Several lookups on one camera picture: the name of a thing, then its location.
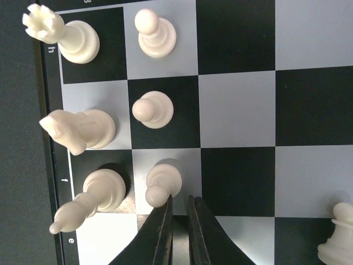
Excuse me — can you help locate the white pawn top row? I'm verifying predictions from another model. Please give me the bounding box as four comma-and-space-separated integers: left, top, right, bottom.
135, 8, 177, 58

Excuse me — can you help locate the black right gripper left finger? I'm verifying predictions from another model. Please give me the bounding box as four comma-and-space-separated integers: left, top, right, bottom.
110, 197, 173, 265

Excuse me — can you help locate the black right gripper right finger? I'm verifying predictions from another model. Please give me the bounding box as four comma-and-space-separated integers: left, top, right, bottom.
188, 195, 254, 265

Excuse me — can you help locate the white pawn middle row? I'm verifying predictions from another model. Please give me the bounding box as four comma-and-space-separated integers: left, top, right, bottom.
132, 91, 174, 129

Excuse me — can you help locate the white pawn row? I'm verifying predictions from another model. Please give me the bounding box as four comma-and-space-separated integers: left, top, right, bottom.
135, 8, 177, 58
132, 91, 174, 129

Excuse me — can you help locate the white piece at edge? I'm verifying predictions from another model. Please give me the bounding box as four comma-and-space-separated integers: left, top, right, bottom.
318, 202, 352, 265

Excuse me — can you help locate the black grey chess board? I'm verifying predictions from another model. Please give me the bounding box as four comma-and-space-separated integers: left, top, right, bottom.
41, 1, 352, 264

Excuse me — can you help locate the white chess bishop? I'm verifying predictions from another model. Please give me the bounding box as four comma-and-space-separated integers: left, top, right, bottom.
49, 169, 126, 235

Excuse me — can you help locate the white chess knight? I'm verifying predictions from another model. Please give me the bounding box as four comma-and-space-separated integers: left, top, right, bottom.
39, 109, 116, 156

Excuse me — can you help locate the white chess rook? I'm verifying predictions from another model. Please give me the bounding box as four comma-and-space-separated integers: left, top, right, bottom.
22, 3, 100, 64

